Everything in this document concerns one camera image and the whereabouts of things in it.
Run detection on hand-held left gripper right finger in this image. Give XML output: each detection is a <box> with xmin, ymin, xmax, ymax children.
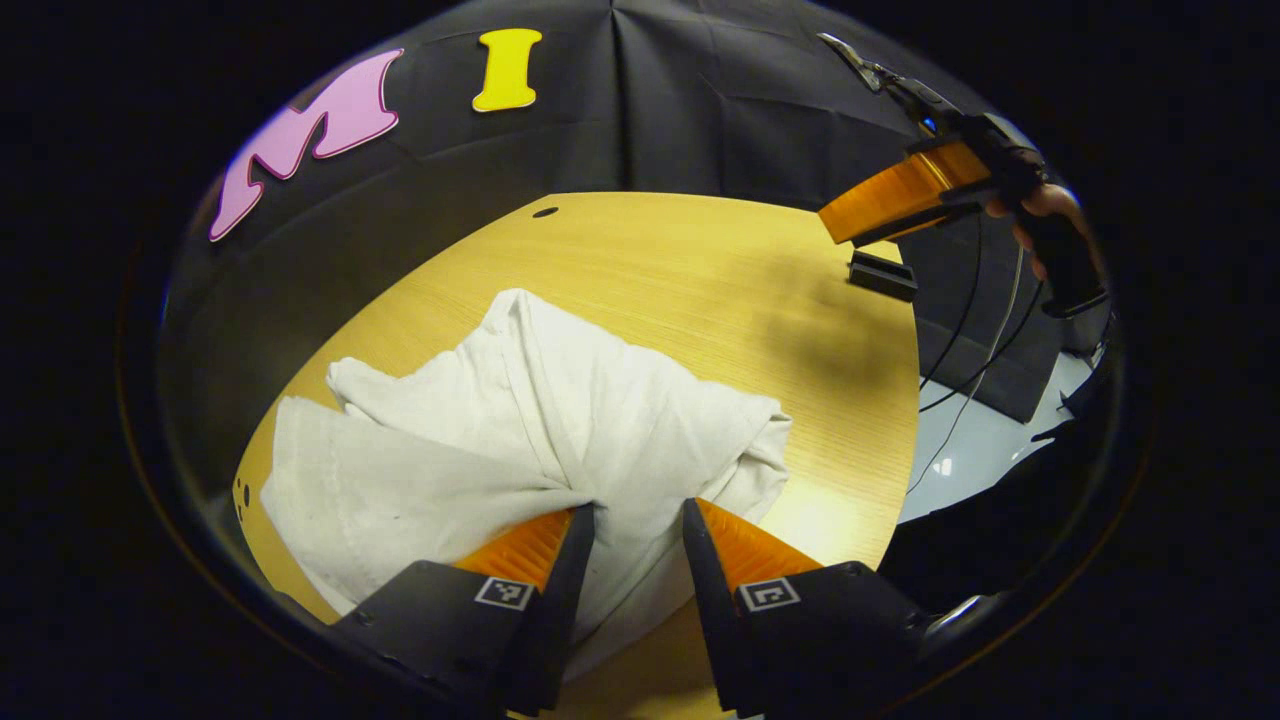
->
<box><xmin>682</xmin><ymin>498</ymin><xmax>933</xmax><ymax>720</ymax></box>

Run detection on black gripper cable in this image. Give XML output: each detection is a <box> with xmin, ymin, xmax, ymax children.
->
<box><xmin>918</xmin><ymin>212</ymin><xmax>1047</xmax><ymax>413</ymax></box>

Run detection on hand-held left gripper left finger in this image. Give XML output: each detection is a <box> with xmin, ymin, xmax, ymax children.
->
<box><xmin>330</xmin><ymin>503</ymin><xmax>597</xmax><ymax>717</ymax></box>

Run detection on white jeans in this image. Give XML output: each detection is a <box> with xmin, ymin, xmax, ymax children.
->
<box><xmin>259</xmin><ymin>288</ymin><xmax>794</xmax><ymax>683</ymax></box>

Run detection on silver spring clip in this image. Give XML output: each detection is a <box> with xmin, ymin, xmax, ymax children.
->
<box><xmin>817</xmin><ymin>32</ymin><xmax>904</xmax><ymax>93</ymax></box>

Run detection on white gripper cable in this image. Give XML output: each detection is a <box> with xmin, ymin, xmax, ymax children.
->
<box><xmin>904</xmin><ymin>243</ymin><xmax>1028</xmax><ymax>498</ymax></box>

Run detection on black table clamp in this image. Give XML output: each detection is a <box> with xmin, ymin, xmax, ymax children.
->
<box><xmin>847</xmin><ymin>250</ymin><xmax>920</xmax><ymax>304</ymax></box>

